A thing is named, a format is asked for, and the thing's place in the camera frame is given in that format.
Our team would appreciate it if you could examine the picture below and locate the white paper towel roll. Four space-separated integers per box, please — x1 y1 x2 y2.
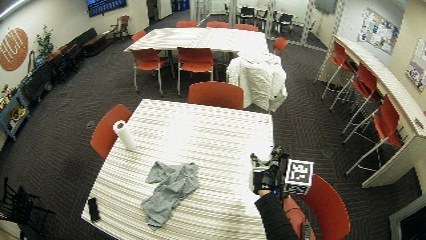
112 120 139 152

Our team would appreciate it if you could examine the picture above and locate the black bench seating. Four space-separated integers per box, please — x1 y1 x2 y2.
19 27 108 103

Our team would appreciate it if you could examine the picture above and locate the wooden armchair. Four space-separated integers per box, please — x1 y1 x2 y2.
108 14 133 39

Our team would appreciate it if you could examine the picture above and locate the orange bar stool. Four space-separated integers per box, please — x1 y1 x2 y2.
342 94 405 176
329 62 384 113
316 41 357 101

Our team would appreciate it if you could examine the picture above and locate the colourful wall poster board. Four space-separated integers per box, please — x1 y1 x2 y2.
357 7 401 55

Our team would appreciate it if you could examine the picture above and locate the green potted plant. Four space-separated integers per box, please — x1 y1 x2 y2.
33 24 56 63

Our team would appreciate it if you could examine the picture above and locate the white marker cube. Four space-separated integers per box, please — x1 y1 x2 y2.
282 158 316 196

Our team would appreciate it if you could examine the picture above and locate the long white bar counter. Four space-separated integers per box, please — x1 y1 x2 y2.
330 34 426 189

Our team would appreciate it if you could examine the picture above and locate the cluster of orange chairs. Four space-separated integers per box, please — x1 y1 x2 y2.
131 20 290 98

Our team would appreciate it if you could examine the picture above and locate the dark wall screen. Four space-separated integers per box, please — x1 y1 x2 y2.
87 0 128 18

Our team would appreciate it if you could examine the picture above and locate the framed wall poster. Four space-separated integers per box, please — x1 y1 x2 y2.
405 37 426 93

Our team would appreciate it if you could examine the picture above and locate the black folding stand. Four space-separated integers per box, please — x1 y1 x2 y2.
0 177 57 240

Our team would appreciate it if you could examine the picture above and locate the white rectangular table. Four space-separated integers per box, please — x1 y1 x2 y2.
124 27 270 57

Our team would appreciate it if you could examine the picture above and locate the orange plastic chair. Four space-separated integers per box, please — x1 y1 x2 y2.
186 81 245 111
89 103 133 160
282 174 352 240

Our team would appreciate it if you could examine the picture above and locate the black flat remote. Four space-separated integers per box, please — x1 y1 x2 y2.
87 197 101 223

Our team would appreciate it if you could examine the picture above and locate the black office chair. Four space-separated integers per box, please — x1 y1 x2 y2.
276 12 296 34
238 5 257 25

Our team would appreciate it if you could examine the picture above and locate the round orange wall sign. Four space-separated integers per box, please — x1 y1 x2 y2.
0 27 31 72

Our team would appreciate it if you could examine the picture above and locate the blue cabinet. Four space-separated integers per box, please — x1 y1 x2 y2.
0 87 32 142

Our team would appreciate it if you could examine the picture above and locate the white cloth draped over chair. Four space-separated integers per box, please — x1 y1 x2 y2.
225 53 289 114

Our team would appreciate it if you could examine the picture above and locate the grey crumpled cloth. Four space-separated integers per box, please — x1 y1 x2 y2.
140 161 201 228

